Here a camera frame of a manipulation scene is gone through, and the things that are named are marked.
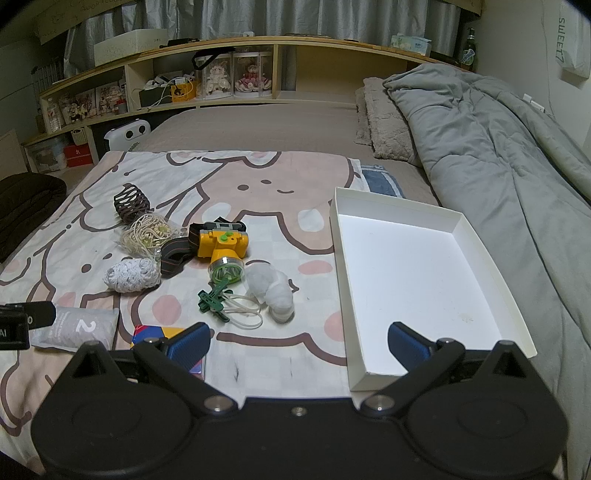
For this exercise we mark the white wall socket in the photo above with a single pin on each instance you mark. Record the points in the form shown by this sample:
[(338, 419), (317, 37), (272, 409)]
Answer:
[(534, 104)]

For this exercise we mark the dark brown cushion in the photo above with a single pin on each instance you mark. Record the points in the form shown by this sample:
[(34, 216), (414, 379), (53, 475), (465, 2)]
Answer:
[(27, 207)]

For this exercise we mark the white storage box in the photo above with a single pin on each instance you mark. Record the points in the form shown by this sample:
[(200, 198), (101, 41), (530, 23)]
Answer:
[(129, 46)]

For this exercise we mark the white shallow cardboard box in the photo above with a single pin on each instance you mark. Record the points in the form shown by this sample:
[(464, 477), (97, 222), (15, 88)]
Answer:
[(415, 277)]

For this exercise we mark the dark green box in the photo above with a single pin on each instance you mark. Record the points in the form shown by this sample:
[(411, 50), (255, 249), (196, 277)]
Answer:
[(154, 98)]

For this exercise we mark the colourful small box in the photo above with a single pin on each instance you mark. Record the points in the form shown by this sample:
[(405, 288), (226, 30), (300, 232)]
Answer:
[(147, 333)]

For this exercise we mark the grey packet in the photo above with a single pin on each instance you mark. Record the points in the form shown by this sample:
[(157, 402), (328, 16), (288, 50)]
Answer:
[(78, 325)]

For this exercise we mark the printed picture card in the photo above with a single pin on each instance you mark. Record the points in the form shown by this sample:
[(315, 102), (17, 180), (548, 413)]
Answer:
[(110, 97), (87, 104), (69, 108)]

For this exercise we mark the grey fluffy pillow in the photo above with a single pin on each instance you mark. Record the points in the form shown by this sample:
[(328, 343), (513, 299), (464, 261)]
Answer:
[(383, 124)]

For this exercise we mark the bag of white cotton pads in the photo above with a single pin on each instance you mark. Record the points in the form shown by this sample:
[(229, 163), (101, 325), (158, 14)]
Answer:
[(272, 290)]

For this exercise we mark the bed with taupe sheet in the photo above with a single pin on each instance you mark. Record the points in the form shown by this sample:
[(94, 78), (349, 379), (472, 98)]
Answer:
[(277, 129)]

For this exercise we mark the white printed wall bag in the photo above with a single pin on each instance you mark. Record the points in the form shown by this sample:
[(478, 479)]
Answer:
[(568, 37)]

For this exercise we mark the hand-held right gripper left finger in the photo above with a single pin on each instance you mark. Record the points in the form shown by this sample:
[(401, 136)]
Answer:
[(189, 344)]

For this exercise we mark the white rubber bands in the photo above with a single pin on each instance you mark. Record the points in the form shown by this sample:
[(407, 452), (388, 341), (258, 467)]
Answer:
[(244, 300)]

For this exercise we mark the red box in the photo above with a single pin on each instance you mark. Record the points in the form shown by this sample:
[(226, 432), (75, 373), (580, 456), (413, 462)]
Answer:
[(77, 155)]

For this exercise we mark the grey curtains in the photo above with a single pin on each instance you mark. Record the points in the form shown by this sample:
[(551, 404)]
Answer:
[(277, 18)]

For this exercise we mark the white fan heater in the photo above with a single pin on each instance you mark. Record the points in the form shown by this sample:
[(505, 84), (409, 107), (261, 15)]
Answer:
[(129, 134)]

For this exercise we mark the white knitted pouch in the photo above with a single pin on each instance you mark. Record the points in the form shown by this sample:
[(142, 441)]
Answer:
[(131, 274)]

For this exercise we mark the wooden headboard shelf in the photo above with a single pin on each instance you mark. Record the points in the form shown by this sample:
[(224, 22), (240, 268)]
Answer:
[(314, 69)]

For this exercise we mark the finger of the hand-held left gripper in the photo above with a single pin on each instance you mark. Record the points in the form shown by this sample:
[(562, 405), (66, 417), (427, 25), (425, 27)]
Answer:
[(42, 313)]

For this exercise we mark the blue towel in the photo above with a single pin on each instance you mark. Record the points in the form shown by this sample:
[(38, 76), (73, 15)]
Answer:
[(383, 182)]

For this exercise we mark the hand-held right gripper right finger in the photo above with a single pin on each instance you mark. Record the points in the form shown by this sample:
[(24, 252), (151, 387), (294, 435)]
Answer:
[(408, 346)]

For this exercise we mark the doll in clear case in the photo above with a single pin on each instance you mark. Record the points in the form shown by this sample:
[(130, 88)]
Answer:
[(214, 78), (251, 76)]

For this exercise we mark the clear plastic storage bin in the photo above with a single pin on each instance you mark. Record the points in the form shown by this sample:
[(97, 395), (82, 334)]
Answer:
[(46, 157)]

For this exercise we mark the green glass bottle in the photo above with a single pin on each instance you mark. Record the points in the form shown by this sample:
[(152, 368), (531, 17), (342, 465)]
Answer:
[(467, 53)]

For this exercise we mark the tissue box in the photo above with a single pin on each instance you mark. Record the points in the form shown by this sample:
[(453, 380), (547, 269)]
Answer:
[(411, 45)]

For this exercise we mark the yellow small box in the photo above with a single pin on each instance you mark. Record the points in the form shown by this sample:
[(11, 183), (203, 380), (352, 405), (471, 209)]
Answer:
[(181, 90)]

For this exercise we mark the printed cartoon blanket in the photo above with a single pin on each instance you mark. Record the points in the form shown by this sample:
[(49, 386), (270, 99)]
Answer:
[(286, 221)]

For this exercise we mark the green plastic clip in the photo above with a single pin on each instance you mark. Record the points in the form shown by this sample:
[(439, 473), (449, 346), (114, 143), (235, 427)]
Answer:
[(212, 300)]

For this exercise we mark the grey comforter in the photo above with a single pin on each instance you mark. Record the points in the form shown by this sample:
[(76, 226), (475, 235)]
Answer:
[(485, 138)]

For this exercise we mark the clear water bottle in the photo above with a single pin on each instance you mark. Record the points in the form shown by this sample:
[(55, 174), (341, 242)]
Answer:
[(55, 115)]

